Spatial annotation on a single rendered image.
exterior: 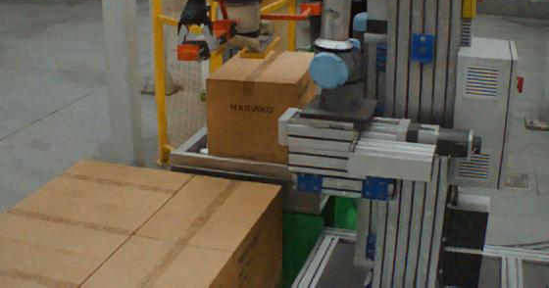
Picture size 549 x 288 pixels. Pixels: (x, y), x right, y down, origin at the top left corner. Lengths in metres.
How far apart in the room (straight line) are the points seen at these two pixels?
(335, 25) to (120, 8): 2.02
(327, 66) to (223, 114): 1.04
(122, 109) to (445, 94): 2.19
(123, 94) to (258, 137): 1.22
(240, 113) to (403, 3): 1.00
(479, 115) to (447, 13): 0.36
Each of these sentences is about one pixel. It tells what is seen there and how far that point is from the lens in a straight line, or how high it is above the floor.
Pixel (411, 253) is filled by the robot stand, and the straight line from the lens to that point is 2.56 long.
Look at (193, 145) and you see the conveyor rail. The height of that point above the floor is 0.59.
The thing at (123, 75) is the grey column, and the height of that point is 0.75.
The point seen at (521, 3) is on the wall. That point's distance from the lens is 11.39.
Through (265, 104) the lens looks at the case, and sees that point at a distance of 2.90.
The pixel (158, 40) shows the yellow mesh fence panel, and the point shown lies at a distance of 4.34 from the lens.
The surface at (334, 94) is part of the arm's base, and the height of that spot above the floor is 1.09.
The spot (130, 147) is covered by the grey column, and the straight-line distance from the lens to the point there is 4.02.
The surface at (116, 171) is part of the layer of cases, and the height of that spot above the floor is 0.54.
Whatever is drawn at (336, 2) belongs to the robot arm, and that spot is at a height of 1.41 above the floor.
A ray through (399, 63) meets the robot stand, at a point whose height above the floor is 1.17.
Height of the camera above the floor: 1.70
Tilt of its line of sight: 20 degrees down
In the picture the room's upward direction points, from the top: straight up
